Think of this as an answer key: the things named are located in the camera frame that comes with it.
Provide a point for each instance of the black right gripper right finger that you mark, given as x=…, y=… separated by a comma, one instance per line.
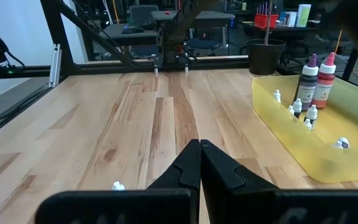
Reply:
x=219, y=174

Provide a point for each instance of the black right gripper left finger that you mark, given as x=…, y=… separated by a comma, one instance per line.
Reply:
x=185, y=174

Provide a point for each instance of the small purple food coloring bottle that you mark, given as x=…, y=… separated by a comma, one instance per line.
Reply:
x=344, y=142

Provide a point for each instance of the large pink food coloring bottle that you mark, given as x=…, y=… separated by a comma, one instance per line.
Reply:
x=323, y=87

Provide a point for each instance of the small black food coloring bottle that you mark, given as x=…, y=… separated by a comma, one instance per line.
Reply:
x=117, y=186

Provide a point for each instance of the large purple food coloring bottle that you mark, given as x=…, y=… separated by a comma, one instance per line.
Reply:
x=305, y=90

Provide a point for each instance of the small green food coloring bottle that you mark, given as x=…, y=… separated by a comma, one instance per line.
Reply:
x=297, y=107

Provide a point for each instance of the yellow translucent plastic bin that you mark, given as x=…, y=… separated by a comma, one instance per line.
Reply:
x=294, y=146

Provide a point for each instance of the white cylindrical peg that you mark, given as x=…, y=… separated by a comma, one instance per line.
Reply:
x=156, y=71
x=186, y=69

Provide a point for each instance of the green white box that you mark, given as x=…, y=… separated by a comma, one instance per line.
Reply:
x=303, y=15

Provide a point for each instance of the black round plant pot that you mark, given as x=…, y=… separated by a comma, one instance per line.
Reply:
x=266, y=57

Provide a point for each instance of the white cardboard box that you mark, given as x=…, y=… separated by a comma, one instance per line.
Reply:
x=287, y=19

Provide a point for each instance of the blue office chair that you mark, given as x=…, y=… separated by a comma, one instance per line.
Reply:
x=210, y=43

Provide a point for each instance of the red pen holder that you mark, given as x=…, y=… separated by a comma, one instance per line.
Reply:
x=264, y=21

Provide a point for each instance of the black computer mouse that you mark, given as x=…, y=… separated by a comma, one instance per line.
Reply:
x=132, y=30

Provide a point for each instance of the dark grey desk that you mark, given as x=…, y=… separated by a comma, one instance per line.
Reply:
x=120, y=35

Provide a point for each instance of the grey background table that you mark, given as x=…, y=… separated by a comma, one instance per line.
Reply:
x=216, y=15

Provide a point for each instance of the grey office chair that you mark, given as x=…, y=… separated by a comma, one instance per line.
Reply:
x=143, y=15

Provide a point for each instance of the silver metal bracket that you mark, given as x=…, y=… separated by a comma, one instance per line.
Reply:
x=55, y=65

